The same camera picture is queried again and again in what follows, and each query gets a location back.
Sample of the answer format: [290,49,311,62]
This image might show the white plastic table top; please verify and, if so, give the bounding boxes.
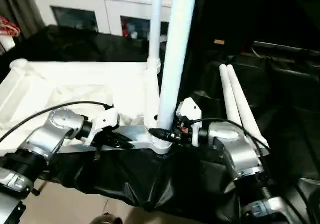
[0,58,176,157]

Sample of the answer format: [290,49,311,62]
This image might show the white plastic table leg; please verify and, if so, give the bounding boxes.
[226,64,271,157]
[156,0,200,138]
[146,0,163,72]
[219,64,245,125]

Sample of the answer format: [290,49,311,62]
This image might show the black shiny mat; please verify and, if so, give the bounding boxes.
[0,24,320,224]

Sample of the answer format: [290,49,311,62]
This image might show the grey robot foot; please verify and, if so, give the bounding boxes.
[91,211,123,224]

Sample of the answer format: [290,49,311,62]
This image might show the white cabinet with glass doors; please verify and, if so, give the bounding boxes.
[32,0,176,39]

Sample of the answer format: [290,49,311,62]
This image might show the black flat bar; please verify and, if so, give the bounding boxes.
[253,41,320,53]

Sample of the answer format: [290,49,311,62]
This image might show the black cabinet with gold label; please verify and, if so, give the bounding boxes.
[197,0,320,60]

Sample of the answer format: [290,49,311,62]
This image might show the red clothes hangers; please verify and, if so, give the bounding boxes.
[0,16,21,37]

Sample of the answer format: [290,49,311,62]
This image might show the grey curtain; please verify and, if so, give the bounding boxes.
[0,0,46,37]

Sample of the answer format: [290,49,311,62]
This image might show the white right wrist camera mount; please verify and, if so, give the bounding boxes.
[176,97,203,146]

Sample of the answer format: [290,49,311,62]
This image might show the black folding table frame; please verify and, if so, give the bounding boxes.
[32,179,50,196]

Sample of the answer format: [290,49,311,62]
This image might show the white post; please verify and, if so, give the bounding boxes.
[0,35,16,51]

